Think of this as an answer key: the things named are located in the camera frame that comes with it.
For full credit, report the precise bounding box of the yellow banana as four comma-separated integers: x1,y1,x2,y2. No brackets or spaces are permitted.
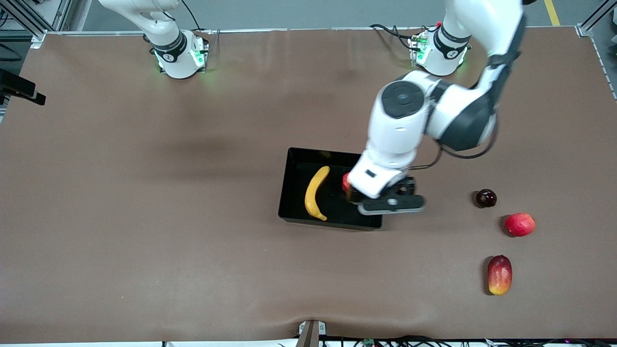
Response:
304,166,331,222

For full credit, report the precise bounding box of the black rectangular plastic box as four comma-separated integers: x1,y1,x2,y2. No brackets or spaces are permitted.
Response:
278,147,384,231

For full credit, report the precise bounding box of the dark red plum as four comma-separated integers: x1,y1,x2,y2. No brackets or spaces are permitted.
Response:
475,188,497,209

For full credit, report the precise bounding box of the red peach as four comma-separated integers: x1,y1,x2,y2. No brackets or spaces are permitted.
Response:
504,213,537,238

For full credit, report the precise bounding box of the red yellow mango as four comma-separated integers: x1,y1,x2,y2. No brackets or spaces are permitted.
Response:
487,254,513,296

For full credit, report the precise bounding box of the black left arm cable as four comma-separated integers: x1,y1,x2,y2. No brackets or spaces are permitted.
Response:
409,116,500,171

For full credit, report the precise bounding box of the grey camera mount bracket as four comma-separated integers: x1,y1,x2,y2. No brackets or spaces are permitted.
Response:
295,320,328,347

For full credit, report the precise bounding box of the black left base cable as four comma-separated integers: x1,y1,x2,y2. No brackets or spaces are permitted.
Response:
369,23,442,51

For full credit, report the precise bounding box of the black base cable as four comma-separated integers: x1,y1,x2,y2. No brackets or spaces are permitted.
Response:
369,23,442,51
180,0,213,35

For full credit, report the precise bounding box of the black right base cable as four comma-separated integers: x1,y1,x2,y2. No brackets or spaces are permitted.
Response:
180,0,213,35

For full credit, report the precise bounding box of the aluminium frame post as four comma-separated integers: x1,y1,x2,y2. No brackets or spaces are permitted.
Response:
0,0,74,44
577,0,617,38

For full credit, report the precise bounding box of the black side camera device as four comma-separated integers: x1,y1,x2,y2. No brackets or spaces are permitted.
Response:
0,68,47,106

